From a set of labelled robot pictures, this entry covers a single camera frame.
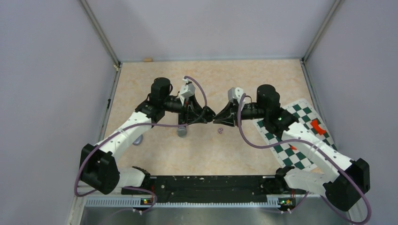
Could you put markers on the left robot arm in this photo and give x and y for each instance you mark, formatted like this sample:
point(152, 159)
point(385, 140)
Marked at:
point(98, 163)

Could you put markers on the black microphone grey head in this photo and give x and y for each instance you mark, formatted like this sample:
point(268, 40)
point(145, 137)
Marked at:
point(182, 131)

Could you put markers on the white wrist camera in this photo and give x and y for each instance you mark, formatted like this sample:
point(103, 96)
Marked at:
point(235, 95)
point(187, 90)

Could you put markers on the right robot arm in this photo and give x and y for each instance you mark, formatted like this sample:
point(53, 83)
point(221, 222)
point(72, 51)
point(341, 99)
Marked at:
point(342, 181)

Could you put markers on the aluminium frame rail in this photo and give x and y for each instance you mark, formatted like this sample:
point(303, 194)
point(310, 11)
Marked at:
point(84, 187)

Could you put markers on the black earbud charging case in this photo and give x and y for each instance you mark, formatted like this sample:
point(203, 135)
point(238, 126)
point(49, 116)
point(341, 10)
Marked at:
point(209, 114)

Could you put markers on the grey purple earbud case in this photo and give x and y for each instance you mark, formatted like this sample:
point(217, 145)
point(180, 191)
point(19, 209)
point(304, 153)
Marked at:
point(138, 141)

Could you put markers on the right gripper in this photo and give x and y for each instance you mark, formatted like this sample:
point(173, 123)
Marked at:
point(230, 108)

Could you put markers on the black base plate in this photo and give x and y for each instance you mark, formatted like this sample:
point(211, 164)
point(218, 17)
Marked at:
point(216, 189)

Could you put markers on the red orange block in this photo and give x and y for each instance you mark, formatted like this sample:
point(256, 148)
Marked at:
point(319, 130)

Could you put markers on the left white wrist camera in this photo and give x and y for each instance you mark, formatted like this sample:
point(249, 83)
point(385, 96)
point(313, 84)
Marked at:
point(187, 90)

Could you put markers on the grey slotted cable duct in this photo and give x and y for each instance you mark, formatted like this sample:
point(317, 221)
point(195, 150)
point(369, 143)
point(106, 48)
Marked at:
point(136, 202)

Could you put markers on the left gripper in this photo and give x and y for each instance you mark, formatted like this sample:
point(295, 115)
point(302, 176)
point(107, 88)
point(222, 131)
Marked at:
point(192, 111)

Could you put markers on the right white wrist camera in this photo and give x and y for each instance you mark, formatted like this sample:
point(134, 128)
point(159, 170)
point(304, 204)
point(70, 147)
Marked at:
point(235, 95)

